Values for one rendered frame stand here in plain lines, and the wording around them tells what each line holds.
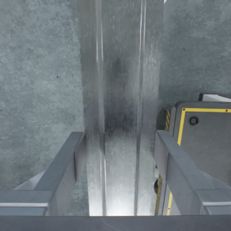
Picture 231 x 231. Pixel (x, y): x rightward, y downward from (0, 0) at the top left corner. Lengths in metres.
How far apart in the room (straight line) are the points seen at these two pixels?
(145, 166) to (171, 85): 0.85
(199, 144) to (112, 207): 0.64
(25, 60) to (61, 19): 0.29
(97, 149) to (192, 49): 0.92
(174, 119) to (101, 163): 0.55
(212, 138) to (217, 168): 0.15
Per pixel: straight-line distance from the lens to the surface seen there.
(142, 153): 0.16
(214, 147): 0.81
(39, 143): 1.15
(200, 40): 1.05
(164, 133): 0.16
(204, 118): 0.74
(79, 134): 0.15
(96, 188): 0.18
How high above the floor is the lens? 0.94
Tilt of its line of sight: 74 degrees down
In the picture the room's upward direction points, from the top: 180 degrees clockwise
